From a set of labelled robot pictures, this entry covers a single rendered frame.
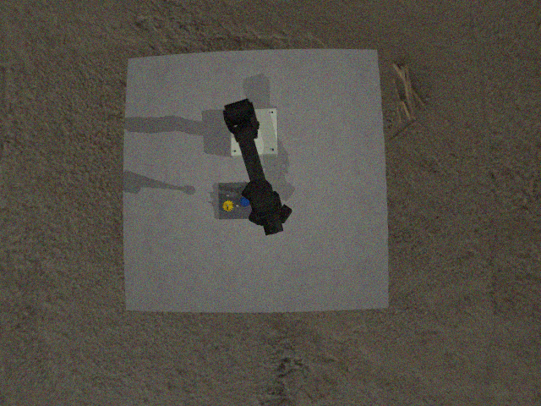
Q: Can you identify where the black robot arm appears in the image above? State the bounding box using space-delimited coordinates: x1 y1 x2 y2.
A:
223 99 283 236

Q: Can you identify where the yellow gear with black stripe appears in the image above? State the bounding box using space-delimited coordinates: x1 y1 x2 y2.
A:
222 200 233 211

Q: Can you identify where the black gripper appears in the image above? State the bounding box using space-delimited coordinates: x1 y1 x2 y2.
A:
242 182 292 223

